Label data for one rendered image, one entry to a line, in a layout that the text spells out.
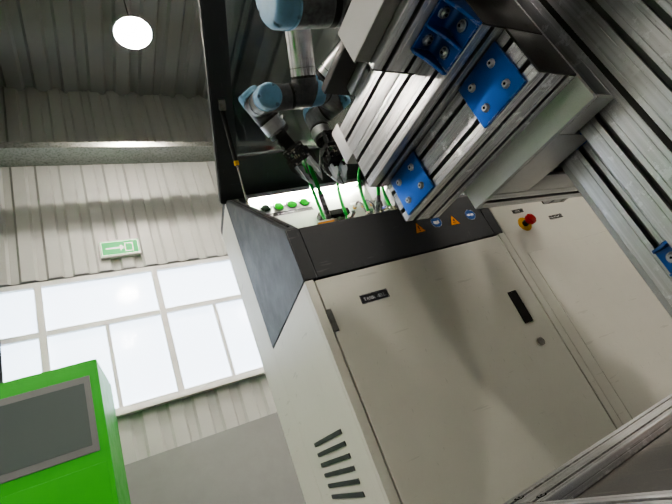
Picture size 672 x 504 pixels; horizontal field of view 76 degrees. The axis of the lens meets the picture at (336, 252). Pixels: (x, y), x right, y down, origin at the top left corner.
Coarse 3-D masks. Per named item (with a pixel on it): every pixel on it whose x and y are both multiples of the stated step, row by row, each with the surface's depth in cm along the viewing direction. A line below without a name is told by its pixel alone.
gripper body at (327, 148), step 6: (324, 132) 159; (330, 132) 160; (318, 138) 162; (324, 138) 160; (330, 138) 159; (318, 144) 164; (324, 144) 157; (330, 144) 158; (336, 144) 158; (324, 150) 158; (330, 150) 156; (336, 150) 158; (324, 156) 161; (330, 156) 157; (336, 156) 158; (342, 156) 159; (324, 162) 160; (330, 162) 159; (336, 162) 161
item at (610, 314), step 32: (512, 224) 143; (544, 224) 147; (576, 224) 151; (544, 256) 139; (576, 256) 143; (608, 256) 147; (544, 288) 132; (576, 288) 136; (608, 288) 139; (640, 288) 143; (576, 320) 129; (608, 320) 132; (640, 320) 136; (608, 352) 126; (640, 352) 129; (608, 384) 121; (640, 384) 124
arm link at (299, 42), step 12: (288, 36) 123; (300, 36) 122; (288, 48) 125; (300, 48) 123; (312, 48) 126; (300, 60) 124; (312, 60) 126; (300, 72) 125; (312, 72) 127; (300, 84) 127; (312, 84) 127; (300, 96) 127; (312, 96) 128; (324, 96) 130; (300, 108) 131
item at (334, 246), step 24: (360, 216) 127; (384, 216) 130; (480, 216) 140; (312, 240) 119; (336, 240) 121; (360, 240) 123; (384, 240) 125; (408, 240) 128; (432, 240) 130; (456, 240) 133; (336, 264) 117; (360, 264) 119
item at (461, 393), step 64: (448, 256) 129; (384, 320) 112; (448, 320) 117; (512, 320) 123; (384, 384) 104; (448, 384) 108; (512, 384) 113; (576, 384) 118; (384, 448) 96; (448, 448) 100; (512, 448) 104; (576, 448) 109
